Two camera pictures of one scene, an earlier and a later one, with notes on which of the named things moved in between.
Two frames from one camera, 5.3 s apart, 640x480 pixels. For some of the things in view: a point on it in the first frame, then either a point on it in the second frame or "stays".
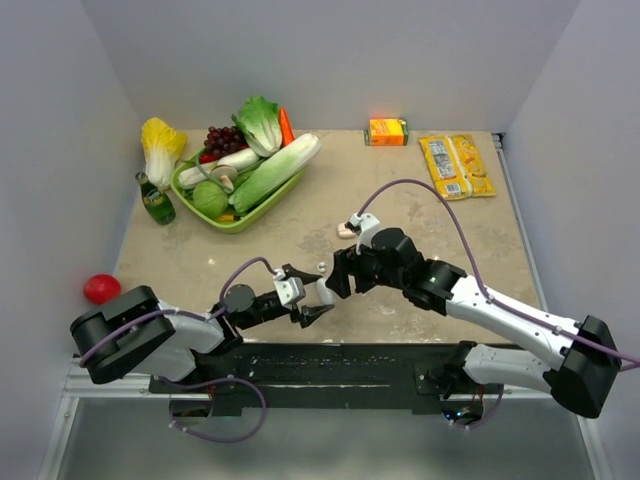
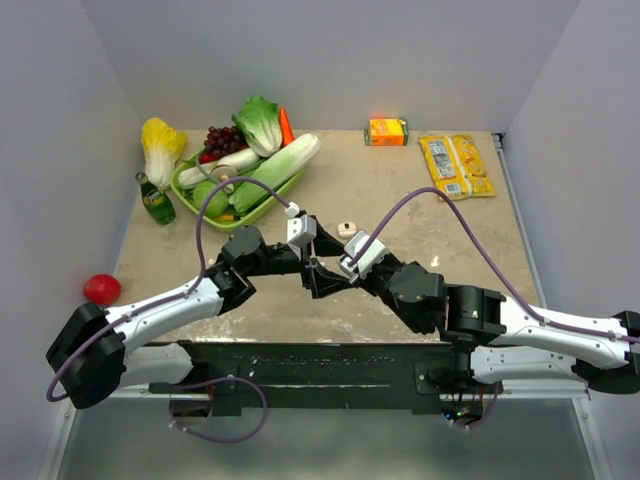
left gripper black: x=307 y=314 -> x=322 y=282
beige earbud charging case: x=345 y=233 stays
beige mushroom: x=227 y=175 stays
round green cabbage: x=210 y=199 stays
